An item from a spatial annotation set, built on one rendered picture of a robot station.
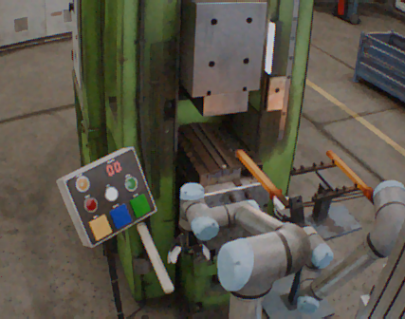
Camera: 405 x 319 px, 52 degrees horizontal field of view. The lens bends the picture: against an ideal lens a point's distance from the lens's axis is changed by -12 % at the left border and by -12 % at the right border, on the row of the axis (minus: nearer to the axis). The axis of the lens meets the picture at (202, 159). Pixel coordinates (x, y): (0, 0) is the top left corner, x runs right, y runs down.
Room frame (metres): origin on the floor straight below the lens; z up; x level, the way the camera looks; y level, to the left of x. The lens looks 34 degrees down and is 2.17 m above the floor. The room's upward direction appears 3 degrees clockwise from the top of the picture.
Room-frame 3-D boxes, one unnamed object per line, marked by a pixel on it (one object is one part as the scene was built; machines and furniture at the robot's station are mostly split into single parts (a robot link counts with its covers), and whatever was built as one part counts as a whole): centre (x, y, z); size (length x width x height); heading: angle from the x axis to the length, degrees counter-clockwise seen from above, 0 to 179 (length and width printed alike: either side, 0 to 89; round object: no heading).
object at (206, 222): (1.07, -0.03, 1.23); 0.11 x 0.11 x 0.08; 20
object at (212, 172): (1.90, -0.01, 0.96); 0.42 x 0.20 x 0.09; 23
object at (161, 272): (1.49, 0.20, 0.62); 0.44 x 0.05 x 0.05; 23
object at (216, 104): (1.90, -0.01, 1.32); 0.42 x 0.20 x 0.10; 23
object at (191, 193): (1.16, 0.02, 1.23); 0.09 x 0.08 x 0.11; 20
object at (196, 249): (1.16, 0.02, 1.07); 0.09 x 0.08 x 0.12; 13
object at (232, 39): (1.91, -0.05, 1.56); 0.42 x 0.39 x 0.40; 23
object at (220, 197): (1.93, -0.05, 0.69); 0.56 x 0.38 x 0.45; 23
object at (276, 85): (1.94, -0.33, 1.27); 0.09 x 0.02 x 0.17; 113
